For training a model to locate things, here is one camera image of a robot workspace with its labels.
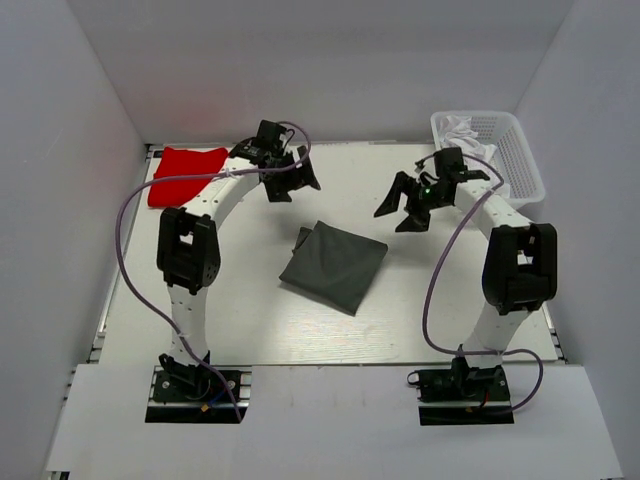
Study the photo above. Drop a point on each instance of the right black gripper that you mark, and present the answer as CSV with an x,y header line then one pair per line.
x,y
417,220

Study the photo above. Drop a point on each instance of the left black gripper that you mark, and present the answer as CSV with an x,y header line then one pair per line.
x,y
303,176

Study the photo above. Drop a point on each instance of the dark grey t shirt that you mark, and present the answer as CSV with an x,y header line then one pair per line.
x,y
333,266

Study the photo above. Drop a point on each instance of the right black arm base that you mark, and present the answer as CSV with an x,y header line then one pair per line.
x,y
462,396

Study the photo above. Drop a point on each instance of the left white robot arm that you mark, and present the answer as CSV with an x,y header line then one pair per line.
x,y
188,253

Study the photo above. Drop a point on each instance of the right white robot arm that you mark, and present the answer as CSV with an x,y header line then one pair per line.
x,y
519,272

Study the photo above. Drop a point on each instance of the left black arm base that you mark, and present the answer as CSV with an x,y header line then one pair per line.
x,y
192,394

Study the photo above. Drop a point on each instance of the crumpled white t shirt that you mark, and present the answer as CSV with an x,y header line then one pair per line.
x,y
456,131

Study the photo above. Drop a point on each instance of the white plastic basket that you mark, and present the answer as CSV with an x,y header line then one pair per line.
x,y
513,158

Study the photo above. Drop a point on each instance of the folded red t shirt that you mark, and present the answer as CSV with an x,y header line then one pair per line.
x,y
181,163

